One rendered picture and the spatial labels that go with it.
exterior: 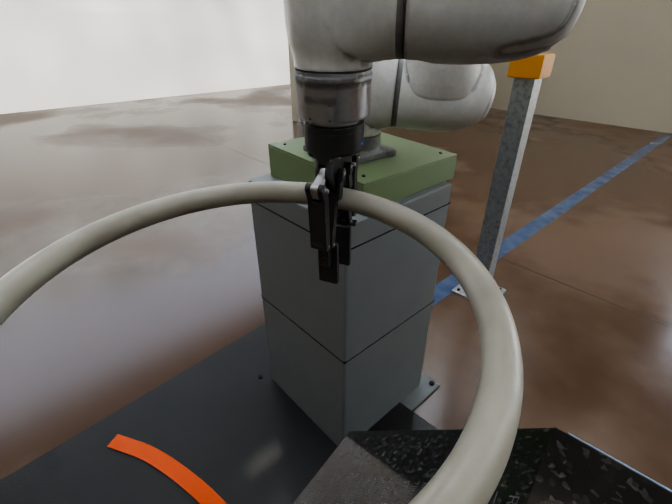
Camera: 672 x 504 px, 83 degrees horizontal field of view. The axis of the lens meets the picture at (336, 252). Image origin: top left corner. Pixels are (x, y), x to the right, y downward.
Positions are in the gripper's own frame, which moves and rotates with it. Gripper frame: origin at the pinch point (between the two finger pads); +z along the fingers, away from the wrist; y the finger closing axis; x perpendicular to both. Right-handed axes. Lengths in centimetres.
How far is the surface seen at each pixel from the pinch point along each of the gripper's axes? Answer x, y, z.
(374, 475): 14.0, 21.7, 14.7
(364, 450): 11.2, 16.9, 19.2
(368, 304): -2.0, -26.3, 32.5
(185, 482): -43, 11, 84
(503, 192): 27, -121, 38
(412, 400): 11, -43, 87
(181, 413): -61, -7, 86
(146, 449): -62, 7, 85
